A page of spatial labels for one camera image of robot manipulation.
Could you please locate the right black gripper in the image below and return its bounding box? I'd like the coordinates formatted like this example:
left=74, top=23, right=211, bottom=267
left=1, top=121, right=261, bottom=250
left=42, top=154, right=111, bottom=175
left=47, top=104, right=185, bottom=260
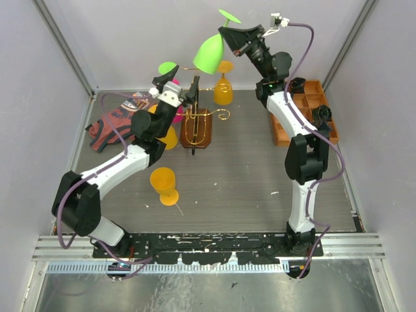
left=218, top=25, right=271, bottom=81

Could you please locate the green wine glass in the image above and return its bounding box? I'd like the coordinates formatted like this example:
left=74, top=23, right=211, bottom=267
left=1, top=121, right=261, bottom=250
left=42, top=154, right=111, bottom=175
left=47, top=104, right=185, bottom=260
left=192, top=8, right=242, bottom=75
left=158, top=61, right=177, bottom=75

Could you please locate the pink plastic wine glass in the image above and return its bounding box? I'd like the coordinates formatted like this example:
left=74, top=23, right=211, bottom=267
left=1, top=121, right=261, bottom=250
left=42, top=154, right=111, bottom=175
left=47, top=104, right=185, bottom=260
left=172, top=78, right=183, bottom=124

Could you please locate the orange wine glass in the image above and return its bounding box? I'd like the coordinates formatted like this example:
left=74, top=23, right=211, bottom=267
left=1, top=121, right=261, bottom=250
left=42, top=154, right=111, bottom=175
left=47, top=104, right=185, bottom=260
left=213, top=60, right=233, bottom=106
left=149, top=167, right=179, bottom=206

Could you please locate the yellow plastic wine glass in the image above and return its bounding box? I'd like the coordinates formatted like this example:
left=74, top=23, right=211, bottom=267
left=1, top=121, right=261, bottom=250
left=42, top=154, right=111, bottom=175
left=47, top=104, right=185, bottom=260
left=148, top=103, right=179, bottom=151

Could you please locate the orange wine glass front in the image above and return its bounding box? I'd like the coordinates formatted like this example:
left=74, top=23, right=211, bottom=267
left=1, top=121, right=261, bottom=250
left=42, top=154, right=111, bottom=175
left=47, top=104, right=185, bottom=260
left=149, top=167, right=179, bottom=206

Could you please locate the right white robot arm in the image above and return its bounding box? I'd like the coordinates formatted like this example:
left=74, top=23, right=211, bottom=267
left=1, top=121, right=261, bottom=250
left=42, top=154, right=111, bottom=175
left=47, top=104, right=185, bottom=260
left=218, top=25, right=329, bottom=256

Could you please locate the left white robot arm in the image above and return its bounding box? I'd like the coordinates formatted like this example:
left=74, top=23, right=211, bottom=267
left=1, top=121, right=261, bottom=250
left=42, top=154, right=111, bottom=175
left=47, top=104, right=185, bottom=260
left=51, top=66, right=200, bottom=261

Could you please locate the black crumpled item top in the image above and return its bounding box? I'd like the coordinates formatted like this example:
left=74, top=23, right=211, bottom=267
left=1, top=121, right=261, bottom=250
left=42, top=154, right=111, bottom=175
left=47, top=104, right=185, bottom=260
left=289, top=77, right=306, bottom=94

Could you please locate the black crumpled item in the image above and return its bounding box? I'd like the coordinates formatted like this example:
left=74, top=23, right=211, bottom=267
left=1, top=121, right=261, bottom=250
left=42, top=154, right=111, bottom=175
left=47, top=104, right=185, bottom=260
left=311, top=105, right=332, bottom=122
left=289, top=77, right=306, bottom=94
left=319, top=120, right=332, bottom=134

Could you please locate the red printed cloth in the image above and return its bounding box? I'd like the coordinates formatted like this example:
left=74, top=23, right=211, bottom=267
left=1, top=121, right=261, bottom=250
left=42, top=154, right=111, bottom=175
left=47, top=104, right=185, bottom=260
left=85, top=92, right=150, bottom=153

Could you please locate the orange compartment tray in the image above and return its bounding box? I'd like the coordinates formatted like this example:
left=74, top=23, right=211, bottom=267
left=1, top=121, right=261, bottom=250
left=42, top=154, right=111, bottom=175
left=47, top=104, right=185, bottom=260
left=266, top=81, right=339, bottom=146

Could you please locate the black crumpled item right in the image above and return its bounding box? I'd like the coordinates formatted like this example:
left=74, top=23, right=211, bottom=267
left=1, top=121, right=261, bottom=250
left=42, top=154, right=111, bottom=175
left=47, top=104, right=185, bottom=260
left=311, top=105, right=332, bottom=122

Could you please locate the black crumpled item bottom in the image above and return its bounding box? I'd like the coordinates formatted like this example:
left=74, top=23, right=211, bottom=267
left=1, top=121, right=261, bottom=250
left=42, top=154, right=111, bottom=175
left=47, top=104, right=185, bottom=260
left=319, top=120, right=332, bottom=134

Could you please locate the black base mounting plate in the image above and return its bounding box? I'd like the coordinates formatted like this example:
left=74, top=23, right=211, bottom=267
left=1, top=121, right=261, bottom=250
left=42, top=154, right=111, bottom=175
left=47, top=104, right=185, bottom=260
left=90, top=232, right=323, bottom=265

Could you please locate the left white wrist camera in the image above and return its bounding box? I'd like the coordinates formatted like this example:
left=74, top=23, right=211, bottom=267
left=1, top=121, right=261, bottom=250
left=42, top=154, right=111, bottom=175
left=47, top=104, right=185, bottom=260
left=149, top=81, right=183, bottom=108

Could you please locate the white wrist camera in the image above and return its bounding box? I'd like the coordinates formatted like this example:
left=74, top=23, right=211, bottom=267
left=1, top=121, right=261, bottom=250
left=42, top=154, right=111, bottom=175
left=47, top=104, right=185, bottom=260
left=149, top=81, right=183, bottom=108
left=262, top=12, right=290, bottom=38

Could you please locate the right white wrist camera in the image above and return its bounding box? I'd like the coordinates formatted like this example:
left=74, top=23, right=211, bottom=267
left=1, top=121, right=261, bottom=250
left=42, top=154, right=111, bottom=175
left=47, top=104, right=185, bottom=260
left=262, top=12, right=290, bottom=38

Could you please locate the gold wire wine glass rack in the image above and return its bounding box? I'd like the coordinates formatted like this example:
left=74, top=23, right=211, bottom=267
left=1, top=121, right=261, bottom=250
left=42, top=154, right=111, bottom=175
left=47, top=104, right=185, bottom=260
left=179, top=74, right=231, bottom=156

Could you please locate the slotted grey cable duct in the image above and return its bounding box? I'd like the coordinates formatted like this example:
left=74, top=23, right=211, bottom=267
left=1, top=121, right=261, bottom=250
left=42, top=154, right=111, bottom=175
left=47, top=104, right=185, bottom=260
left=45, top=261, right=289, bottom=274

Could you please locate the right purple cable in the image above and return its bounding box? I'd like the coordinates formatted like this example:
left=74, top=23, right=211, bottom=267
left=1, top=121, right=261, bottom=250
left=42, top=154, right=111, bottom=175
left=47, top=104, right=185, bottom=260
left=282, top=22, right=345, bottom=282

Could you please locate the aluminium frame rail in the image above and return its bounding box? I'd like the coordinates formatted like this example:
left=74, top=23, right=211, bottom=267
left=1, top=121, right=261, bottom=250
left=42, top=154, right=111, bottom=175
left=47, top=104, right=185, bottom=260
left=31, top=232, right=387, bottom=261

